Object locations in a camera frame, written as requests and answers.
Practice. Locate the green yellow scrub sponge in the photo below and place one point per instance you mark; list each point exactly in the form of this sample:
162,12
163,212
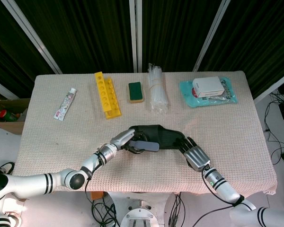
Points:
135,91

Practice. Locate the orange block under table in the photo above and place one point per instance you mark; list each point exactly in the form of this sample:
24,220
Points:
97,195

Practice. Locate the beige waffle tablecloth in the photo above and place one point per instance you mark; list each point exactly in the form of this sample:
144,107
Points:
239,153

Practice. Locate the dark green curtain panel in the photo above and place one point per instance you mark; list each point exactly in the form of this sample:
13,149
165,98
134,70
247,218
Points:
258,35
7,47
85,35
172,30

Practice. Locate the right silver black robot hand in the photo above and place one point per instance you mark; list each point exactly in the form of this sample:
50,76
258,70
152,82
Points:
196,157

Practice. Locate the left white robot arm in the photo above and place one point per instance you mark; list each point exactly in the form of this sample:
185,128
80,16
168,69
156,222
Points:
61,179

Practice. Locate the teal wet wipes pack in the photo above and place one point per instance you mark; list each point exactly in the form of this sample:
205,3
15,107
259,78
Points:
203,101

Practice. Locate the black slipper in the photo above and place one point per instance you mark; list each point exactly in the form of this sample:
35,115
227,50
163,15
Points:
165,137

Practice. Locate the yellow plastic tube rack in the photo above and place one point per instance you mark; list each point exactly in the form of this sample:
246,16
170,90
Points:
103,94

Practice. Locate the white grey robot base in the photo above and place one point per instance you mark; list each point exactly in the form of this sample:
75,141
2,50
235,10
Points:
137,215

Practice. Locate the black white sneaker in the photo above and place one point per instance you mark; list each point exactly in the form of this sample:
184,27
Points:
7,167

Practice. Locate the bundle of clear straws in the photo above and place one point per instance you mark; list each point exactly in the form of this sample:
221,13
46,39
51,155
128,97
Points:
157,94

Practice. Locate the white toothpaste tube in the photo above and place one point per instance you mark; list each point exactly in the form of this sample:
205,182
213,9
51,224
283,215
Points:
65,104

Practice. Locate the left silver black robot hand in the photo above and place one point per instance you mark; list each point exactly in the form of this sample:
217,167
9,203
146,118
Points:
121,139

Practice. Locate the white metal frame post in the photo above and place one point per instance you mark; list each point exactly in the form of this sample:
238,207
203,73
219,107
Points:
274,87
210,35
2,88
135,35
30,35

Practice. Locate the red lidded green bottle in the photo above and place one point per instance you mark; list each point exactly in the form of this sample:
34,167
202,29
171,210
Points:
4,114

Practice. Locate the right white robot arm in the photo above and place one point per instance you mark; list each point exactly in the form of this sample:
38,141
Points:
224,186

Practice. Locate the white cardboard carton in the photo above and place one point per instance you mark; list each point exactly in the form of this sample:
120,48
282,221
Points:
208,86

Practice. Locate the brown cardboard box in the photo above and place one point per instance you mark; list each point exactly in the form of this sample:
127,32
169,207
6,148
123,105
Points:
4,128

